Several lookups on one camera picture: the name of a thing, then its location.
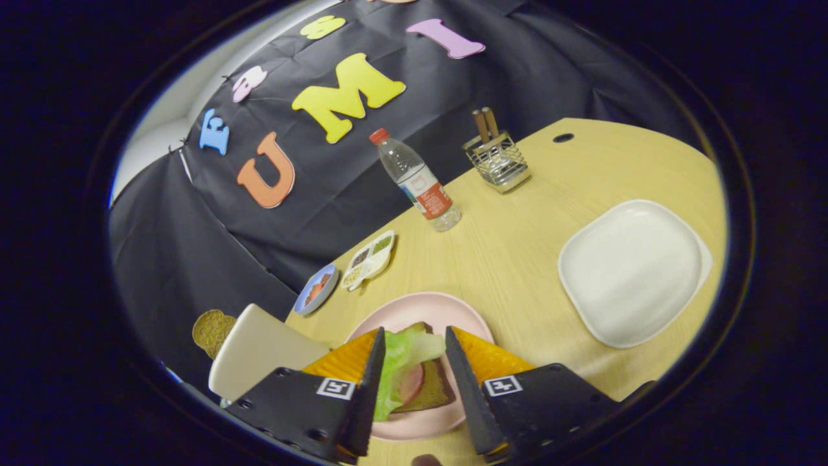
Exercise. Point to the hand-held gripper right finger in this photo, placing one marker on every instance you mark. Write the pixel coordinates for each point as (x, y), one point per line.
(469, 401)

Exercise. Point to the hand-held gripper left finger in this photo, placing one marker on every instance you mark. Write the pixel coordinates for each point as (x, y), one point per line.
(369, 395)

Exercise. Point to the green lettuce leaf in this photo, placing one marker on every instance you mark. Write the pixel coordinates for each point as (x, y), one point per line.
(404, 353)

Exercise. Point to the brown bread slice with ham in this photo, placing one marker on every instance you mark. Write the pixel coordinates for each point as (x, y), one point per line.
(436, 388)

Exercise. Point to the pink ham slice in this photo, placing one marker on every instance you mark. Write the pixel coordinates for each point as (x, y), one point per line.
(413, 383)

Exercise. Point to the pink round plate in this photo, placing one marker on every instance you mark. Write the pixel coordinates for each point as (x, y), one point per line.
(414, 310)

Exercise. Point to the small blue plate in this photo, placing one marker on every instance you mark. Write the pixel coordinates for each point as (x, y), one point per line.
(307, 303)

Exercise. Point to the red food pieces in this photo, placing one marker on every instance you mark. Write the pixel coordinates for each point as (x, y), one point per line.
(317, 288)

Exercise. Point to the white toaster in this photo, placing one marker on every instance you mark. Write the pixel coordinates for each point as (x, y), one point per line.
(259, 349)

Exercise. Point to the white divided condiment dish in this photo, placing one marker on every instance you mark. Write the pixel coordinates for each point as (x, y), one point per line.
(369, 262)

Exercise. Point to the white square plate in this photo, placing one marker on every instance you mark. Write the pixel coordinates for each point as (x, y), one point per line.
(631, 272)

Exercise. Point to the clear plastic water bottle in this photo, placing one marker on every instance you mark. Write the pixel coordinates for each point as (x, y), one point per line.
(420, 184)

